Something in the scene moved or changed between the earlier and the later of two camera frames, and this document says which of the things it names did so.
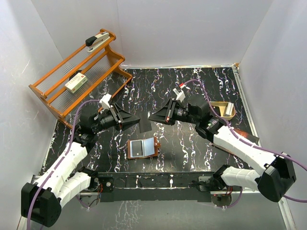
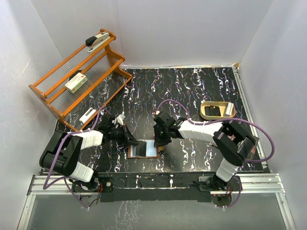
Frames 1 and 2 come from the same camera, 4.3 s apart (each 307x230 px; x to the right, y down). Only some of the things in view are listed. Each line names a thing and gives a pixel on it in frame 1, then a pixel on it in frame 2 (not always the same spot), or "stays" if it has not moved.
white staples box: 76,83 stays
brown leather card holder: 142,148 stays
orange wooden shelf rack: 84,83 stays
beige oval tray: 221,107 stays
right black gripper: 166,114 to 159,141
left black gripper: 123,119 to 128,138
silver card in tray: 229,108 stays
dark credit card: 145,123 to 141,148
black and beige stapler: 92,42 stays
